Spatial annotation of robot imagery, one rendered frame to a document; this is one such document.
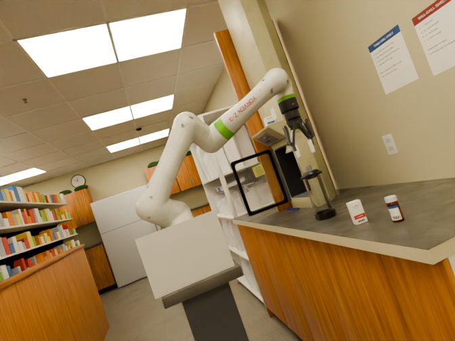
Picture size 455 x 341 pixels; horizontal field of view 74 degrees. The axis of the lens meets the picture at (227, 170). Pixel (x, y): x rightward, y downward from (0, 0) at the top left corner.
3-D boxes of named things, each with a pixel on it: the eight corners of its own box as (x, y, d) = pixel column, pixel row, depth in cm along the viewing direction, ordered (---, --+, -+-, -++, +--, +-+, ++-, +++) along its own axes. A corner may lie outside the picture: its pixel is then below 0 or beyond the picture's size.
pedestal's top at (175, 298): (164, 309, 111) (161, 299, 111) (166, 285, 142) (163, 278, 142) (244, 275, 118) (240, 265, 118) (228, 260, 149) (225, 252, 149)
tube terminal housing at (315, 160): (322, 195, 220) (286, 97, 223) (349, 193, 189) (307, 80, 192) (292, 208, 214) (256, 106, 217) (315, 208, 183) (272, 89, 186)
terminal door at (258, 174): (289, 201, 212) (269, 148, 214) (248, 216, 208) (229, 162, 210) (288, 201, 213) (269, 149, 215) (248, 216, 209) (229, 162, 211)
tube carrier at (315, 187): (328, 210, 155) (314, 171, 156) (341, 211, 144) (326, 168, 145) (311, 218, 152) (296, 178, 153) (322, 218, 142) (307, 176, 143)
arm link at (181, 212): (160, 241, 130) (152, 211, 144) (187, 249, 141) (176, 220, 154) (180, 222, 127) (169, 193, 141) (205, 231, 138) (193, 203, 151)
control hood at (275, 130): (270, 145, 216) (265, 132, 216) (289, 134, 184) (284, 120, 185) (256, 150, 213) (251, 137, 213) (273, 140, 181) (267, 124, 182)
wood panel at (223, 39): (333, 189, 231) (271, 21, 237) (335, 189, 229) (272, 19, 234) (277, 212, 219) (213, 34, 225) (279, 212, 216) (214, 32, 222)
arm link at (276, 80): (225, 117, 154) (238, 133, 153) (217, 115, 143) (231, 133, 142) (279, 65, 143) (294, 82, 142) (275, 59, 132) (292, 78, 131)
